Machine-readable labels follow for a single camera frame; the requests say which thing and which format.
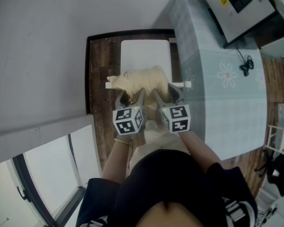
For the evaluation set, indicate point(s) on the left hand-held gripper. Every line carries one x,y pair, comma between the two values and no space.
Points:
129,120

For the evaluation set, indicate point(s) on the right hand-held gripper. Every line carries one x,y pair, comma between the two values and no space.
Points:
178,118

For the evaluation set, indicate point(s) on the cream knitted clothing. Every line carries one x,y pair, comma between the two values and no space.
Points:
146,79

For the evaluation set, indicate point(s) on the person's left forearm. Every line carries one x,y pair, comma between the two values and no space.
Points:
117,159

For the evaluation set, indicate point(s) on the person's right forearm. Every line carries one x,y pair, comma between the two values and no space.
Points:
198,148

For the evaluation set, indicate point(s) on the black office chair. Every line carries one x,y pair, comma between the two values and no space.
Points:
278,171

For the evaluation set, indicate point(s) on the person's cream trousers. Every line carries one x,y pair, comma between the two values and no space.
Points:
159,139

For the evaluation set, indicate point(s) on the table with floral green tablecloth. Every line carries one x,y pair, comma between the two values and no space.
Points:
227,107

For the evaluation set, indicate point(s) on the person's black shirt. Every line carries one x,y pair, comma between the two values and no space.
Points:
180,181

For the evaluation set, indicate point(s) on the dark framed window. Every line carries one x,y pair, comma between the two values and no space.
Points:
49,174

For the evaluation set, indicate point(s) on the white and black printer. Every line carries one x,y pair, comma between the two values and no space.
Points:
241,11

